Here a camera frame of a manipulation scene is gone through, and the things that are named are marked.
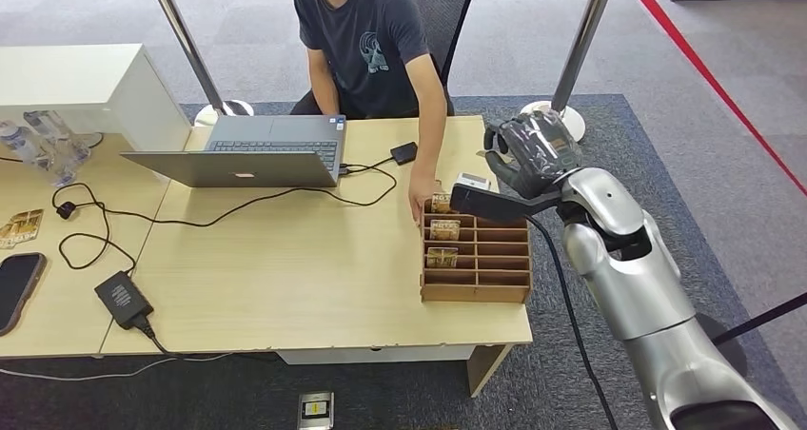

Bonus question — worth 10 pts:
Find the red barrier belt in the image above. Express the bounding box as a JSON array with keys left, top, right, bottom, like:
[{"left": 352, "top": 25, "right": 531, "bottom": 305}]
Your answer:
[{"left": 620, "top": 0, "right": 807, "bottom": 199}]

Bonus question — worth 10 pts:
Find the black smartphone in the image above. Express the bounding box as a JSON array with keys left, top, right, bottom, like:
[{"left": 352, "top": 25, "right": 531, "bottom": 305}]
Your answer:
[{"left": 0, "top": 252, "right": 49, "bottom": 339}]

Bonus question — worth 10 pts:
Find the light wood desk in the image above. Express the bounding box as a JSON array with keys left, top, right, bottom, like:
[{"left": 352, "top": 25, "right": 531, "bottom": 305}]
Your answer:
[
  {"left": 0, "top": 130, "right": 172, "bottom": 360},
  {"left": 99, "top": 114, "right": 535, "bottom": 399}
]

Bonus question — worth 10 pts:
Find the clear plastic water bottle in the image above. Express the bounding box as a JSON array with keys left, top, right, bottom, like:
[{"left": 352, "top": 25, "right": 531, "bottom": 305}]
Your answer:
[
  {"left": 23, "top": 110, "right": 92, "bottom": 164},
  {"left": 0, "top": 120, "right": 77, "bottom": 189}
]

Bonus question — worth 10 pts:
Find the black power adapter brick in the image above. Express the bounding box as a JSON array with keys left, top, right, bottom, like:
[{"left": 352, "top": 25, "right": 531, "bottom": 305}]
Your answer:
[{"left": 94, "top": 270, "right": 156, "bottom": 331}]

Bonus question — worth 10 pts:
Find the thick black adapter cord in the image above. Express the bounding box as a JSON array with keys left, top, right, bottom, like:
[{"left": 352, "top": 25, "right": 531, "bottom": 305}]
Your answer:
[{"left": 135, "top": 316, "right": 172, "bottom": 357}]

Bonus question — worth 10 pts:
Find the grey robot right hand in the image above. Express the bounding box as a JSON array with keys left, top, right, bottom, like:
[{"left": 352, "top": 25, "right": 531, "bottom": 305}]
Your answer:
[{"left": 483, "top": 108, "right": 584, "bottom": 200}]

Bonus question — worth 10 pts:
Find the grey open laptop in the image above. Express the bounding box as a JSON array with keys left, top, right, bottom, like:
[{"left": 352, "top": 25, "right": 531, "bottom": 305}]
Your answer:
[{"left": 119, "top": 112, "right": 348, "bottom": 189}]

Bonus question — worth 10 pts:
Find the black stanchion post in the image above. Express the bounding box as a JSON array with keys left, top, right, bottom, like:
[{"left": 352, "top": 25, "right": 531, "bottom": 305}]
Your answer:
[{"left": 693, "top": 291, "right": 807, "bottom": 380}]

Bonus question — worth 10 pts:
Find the chrome stanchion post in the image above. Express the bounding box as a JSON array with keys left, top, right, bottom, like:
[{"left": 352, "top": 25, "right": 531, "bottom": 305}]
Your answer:
[
  {"left": 145, "top": 0, "right": 256, "bottom": 128},
  {"left": 520, "top": 0, "right": 620, "bottom": 144}
]

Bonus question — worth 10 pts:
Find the small black external drive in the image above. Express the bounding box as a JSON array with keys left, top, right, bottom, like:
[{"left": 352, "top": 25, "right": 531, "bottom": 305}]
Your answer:
[{"left": 389, "top": 141, "right": 420, "bottom": 166}]

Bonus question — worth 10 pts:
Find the grey device with yellow label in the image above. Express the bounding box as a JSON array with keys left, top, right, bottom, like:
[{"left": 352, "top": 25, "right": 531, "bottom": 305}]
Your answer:
[{"left": 297, "top": 391, "right": 335, "bottom": 430}]

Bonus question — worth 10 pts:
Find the white cabinet box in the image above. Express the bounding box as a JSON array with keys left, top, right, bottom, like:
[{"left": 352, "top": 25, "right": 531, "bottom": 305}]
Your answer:
[{"left": 0, "top": 44, "right": 193, "bottom": 153}]

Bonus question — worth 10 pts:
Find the black and pale wrist camera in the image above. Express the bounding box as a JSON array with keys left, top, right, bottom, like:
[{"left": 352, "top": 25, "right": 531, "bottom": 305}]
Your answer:
[{"left": 449, "top": 172, "right": 562, "bottom": 225}]

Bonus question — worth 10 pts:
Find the person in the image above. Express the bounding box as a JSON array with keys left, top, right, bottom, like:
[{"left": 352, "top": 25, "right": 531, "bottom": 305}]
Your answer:
[{"left": 289, "top": 0, "right": 457, "bottom": 226}]

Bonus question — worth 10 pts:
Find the black laptop power cable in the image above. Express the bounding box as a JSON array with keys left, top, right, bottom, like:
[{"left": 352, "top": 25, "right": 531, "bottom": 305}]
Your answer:
[{"left": 51, "top": 162, "right": 400, "bottom": 276}]

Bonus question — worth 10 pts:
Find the black mesh office chair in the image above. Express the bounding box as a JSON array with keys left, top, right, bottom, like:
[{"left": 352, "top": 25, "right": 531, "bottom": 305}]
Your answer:
[{"left": 397, "top": 0, "right": 478, "bottom": 117}]

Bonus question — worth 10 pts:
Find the white floor cable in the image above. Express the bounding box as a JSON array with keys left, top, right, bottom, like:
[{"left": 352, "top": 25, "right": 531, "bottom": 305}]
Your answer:
[{"left": 0, "top": 351, "right": 236, "bottom": 382}]

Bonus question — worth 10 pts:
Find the person's left hand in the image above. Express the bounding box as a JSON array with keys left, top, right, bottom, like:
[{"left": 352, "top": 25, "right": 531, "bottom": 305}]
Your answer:
[{"left": 408, "top": 174, "right": 443, "bottom": 226}]

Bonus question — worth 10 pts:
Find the wooden card organizer box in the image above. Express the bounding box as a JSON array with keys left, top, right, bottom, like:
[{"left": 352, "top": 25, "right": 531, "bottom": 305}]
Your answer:
[{"left": 420, "top": 192, "right": 535, "bottom": 304}]

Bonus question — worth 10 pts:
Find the dark blue floor carpet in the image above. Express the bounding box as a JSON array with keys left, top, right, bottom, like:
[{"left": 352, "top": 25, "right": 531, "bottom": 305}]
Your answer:
[{"left": 0, "top": 92, "right": 807, "bottom": 430}]

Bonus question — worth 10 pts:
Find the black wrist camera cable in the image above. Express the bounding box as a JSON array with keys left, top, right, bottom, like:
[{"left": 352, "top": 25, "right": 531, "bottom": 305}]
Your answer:
[{"left": 526, "top": 215, "right": 620, "bottom": 430}]

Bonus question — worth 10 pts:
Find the thin black drive cable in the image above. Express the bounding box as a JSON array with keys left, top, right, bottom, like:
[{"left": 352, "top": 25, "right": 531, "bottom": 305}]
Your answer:
[{"left": 339, "top": 156, "right": 395, "bottom": 178}]

